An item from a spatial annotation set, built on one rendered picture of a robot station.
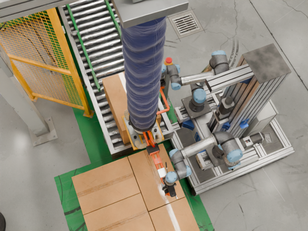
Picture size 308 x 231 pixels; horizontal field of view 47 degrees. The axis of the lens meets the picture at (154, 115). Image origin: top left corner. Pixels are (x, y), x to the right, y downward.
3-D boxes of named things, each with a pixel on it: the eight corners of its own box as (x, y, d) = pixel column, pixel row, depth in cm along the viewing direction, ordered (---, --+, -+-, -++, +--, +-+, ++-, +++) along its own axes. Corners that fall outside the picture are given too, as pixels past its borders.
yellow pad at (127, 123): (121, 117, 318) (120, 114, 313) (131, 113, 319) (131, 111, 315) (133, 151, 306) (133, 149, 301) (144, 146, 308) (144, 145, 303)
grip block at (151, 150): (145, 147, 297) (145, 145, 291) (156, 143, 298) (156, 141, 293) (149, 156, 294) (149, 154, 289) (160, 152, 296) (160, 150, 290)
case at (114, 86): (105, 96, 387) (101, 79, 351) (139, 84, 394) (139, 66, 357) (123, 144, 367) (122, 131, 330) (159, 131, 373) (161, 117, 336)
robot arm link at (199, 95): (192, 107, 321) (195, 101, 308) (190, 94, 326) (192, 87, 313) (205, 105, 322) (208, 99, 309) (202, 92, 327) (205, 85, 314)
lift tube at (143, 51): (123, 97, 271) (108, -23, 156) (151, 88, 275) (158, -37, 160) (133, 124, 263) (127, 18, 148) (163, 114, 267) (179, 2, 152)
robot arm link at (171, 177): (179, 178, 249) (168, 183, 247) (178, 182, 259) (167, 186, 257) (174, 168, 251) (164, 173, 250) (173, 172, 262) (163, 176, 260)
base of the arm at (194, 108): (200, 95, 337) (201, 90, 327) (207, 108, 331) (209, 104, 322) (186, 101, 334) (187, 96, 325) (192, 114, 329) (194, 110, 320)
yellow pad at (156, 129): (140, 110, 321) (140, 108, 316) (151, 107, 322) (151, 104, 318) (154, 143, 309) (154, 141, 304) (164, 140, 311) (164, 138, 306)
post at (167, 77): (159, 101, 447) (164, 60, 355) (164, 100, 448) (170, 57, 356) (162, 106, 445) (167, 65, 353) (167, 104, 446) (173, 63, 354)
